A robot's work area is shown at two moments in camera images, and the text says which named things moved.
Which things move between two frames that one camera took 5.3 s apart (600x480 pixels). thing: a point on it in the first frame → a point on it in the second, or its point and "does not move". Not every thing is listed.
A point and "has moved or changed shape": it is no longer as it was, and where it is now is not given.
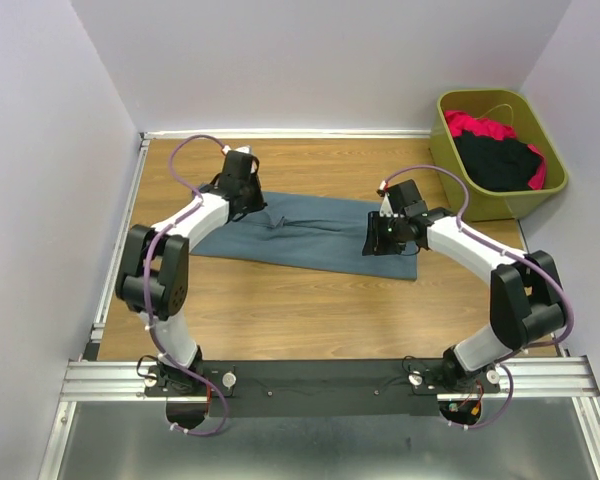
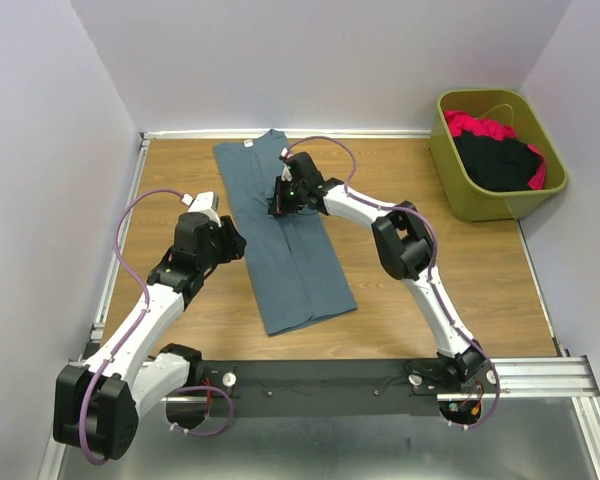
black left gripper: [253, 198] → [231, 238]
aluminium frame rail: [532, 378] does not move
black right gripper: [376, 233] → [280, 201]
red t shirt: [461, 121] does not move
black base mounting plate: [336, 388] does not move
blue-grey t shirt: [308, 231] has moved or changed shape
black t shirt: [499, 165] does not move
